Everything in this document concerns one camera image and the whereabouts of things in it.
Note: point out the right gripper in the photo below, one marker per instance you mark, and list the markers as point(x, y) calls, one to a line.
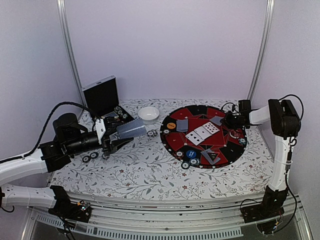
point(226, 120)

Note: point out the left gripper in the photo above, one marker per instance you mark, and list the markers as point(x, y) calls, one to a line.
point(115, 144)

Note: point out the dealt cards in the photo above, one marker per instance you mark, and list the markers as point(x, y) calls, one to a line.
point(217, 120)
point(182, 125)
point(205, 153)

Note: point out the green chips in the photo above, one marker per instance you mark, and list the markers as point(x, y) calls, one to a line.
point(194, 162)
point(242, 141)

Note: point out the blue card deck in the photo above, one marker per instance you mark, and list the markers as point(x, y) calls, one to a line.
point(132, 129)

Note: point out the face up nine card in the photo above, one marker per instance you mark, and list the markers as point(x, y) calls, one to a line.
point(211, 128)

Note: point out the face up ace card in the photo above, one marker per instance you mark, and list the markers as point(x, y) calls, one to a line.
point(202, 132)

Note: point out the triangular all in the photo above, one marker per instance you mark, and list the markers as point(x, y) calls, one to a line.
point(214, 157)

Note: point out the face up spade card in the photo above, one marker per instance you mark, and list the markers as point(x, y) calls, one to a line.
point(194, 138)

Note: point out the blue small blind button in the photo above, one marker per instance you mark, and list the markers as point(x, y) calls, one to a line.
point(191, 154)

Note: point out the orange big blind button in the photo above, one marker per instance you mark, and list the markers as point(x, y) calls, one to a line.
point(171, 125)

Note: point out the red chips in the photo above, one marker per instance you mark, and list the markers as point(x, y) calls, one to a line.
point(179, 154)

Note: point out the blue chips off mat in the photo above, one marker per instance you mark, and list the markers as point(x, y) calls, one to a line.
point(185, 165)

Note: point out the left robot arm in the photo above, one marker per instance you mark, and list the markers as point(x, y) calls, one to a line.
point(21, 166)

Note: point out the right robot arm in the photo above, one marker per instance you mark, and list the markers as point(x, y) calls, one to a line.
point(166, 106)

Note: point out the boxed playing card deck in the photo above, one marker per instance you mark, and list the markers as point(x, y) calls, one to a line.
point(111, 115)

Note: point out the green twenty poker chip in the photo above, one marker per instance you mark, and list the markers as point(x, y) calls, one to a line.
point(124, 116)

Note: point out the short poker chip row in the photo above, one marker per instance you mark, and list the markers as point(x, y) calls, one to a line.
point(118, 110)

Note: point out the white ceramic bowl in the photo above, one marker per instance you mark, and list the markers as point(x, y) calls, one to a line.
point(149, 114)

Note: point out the round red black poker mat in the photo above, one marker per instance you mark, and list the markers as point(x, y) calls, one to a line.
point(229, 149)

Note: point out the floral tablecloth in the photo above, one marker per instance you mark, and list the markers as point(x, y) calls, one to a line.
point(144, 170)

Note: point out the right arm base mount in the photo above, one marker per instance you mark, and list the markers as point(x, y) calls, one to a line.
point(255, 212)

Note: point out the aluminium frame post left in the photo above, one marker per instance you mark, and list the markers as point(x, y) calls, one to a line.
point(69, 48)

